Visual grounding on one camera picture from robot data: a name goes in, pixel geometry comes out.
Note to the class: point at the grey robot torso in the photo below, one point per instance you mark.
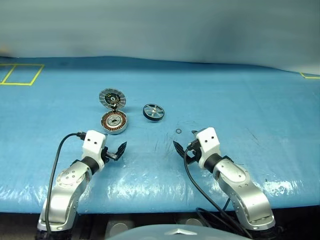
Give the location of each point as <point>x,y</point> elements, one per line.
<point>155,231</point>

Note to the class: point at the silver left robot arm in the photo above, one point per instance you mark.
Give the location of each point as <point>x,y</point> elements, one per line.
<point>66,185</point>

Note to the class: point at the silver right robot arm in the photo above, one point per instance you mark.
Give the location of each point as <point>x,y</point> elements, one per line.
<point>245,190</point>

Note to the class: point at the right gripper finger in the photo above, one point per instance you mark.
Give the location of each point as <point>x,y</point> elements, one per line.
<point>194,133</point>
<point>180,149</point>

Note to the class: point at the black spoked motor rotor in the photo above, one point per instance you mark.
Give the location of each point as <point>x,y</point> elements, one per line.
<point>154,112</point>

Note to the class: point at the yellow tape marking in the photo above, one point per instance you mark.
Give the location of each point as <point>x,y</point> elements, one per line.
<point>308,77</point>
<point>37,75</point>

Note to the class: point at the blue plastic table cover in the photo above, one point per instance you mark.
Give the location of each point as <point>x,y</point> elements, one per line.
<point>225,105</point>

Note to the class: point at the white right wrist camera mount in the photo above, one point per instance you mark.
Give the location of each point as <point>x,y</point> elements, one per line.
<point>208,142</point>

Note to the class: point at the silver motor base copper windings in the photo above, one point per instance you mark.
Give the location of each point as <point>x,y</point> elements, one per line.
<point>114,123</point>

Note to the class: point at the silver motor lid circuit board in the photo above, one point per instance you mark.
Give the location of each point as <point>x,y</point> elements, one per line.
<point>112,98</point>

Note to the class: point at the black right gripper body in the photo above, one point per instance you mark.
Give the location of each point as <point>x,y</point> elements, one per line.
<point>194,155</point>

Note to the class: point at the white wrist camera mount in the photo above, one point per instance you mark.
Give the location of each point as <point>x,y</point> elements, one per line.
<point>93,143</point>
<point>208,142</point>

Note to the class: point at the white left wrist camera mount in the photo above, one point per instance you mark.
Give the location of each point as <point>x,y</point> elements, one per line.
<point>93,143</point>

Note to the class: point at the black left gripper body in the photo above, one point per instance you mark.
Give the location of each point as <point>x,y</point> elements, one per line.
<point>108,155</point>

